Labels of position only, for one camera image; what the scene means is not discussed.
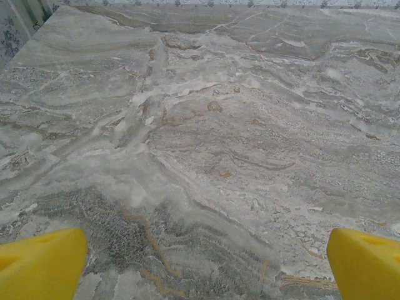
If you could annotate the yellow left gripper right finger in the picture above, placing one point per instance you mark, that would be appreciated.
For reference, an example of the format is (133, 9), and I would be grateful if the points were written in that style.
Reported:
(368, 268)

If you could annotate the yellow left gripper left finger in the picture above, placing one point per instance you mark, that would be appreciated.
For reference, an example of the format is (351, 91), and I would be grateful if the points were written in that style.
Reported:
(37, 268)

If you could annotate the aluminium frame post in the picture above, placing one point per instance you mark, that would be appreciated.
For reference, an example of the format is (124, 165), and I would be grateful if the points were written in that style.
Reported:
(31, 15)

